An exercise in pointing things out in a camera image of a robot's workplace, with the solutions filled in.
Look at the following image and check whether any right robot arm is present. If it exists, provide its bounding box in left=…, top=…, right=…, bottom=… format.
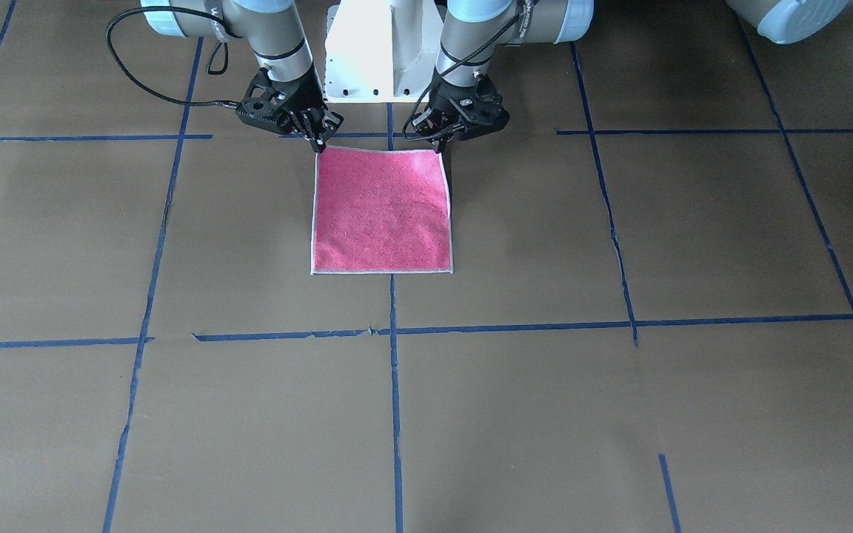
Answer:
left=140, top=1, right=344, bottom=154

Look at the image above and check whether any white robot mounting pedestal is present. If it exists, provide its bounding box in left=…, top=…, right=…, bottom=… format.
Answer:
left=323, top=1, right=443, bottom=104

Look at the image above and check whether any pink towel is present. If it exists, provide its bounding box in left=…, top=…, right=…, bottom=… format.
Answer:
left=310, top=146, right=453, bottom=275

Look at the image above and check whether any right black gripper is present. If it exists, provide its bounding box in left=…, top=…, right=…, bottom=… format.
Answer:
left=236, top=67, right=344, bottom=154

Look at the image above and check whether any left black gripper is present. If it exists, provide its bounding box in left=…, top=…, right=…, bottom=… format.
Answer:
left=413, top=72, right=510, bottom=154

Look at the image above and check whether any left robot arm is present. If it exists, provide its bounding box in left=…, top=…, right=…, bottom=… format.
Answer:
left=401, top=1, right=595, bottom=154

